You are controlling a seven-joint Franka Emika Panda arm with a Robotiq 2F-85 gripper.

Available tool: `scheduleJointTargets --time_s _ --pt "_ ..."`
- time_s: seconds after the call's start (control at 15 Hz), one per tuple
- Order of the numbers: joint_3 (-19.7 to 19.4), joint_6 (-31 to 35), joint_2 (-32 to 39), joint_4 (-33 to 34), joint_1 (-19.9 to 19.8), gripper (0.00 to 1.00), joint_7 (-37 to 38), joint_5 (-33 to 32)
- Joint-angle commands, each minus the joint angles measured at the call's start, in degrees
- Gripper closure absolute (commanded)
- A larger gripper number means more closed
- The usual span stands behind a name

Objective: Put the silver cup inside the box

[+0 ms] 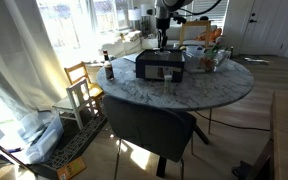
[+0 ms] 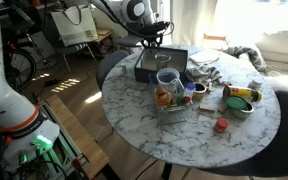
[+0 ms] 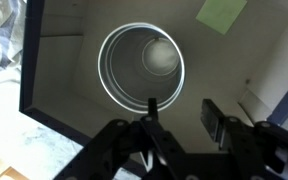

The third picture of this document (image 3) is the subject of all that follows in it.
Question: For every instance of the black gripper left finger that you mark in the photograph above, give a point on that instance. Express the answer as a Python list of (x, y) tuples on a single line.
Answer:
[(160, 140)]

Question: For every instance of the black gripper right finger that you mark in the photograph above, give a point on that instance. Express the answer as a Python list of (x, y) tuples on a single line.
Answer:
[(244, 140)]

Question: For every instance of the dark blue cardboard box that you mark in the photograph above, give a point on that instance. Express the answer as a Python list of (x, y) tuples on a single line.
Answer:
[(67, 66)]

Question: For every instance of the green sticky note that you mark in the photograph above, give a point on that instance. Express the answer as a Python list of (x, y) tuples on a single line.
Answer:
[(221, 14)]

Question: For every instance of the blue striped white cloth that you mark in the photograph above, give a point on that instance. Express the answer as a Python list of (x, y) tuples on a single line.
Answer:
[(2, 33)]

